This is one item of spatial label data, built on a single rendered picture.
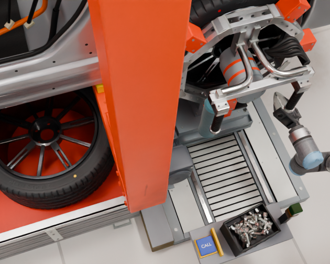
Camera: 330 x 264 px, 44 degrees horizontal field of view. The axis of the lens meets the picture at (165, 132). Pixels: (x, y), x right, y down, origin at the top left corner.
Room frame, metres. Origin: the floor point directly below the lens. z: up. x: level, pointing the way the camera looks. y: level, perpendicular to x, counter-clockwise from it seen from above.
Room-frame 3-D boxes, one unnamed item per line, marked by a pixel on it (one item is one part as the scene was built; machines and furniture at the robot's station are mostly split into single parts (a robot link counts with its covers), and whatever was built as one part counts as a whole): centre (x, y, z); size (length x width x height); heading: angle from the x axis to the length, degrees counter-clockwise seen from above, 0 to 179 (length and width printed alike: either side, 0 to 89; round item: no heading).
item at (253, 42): (0.98, -0.41, 1.03); 0.19 x 0.18 x 0.11; 23
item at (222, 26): (1.05, -0.27, 0.85); 0.54 x 0.07 x 0.54; 113
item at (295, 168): (0.76, -0.65, 0.51); 0.12 x 0.09 x 0.12; 100
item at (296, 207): (0.49, -0.55, 0.64); 0.04 x 0.04 x 0.04; 23
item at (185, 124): (1.21, -0.20, 0.32); 0.40 x 0.30 x 0.28; 113
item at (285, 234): (0.42, -0.37, 0.44); 0.43 x 0.17 x 0.03; 113
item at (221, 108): (0.80, -0.19, 0.93); 0.09 x 0.05 x 0.05; 23
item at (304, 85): (0.93, -0.50, 0.93); 0.09 x 0.05 x 0.05; 23
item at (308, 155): (0.76, -0.63, 0.62); 0.12 x 0.09 x 0.10; 23
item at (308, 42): (1.18, -0.56, 0.85); 0.09 x 0.08 x 0.07; 113
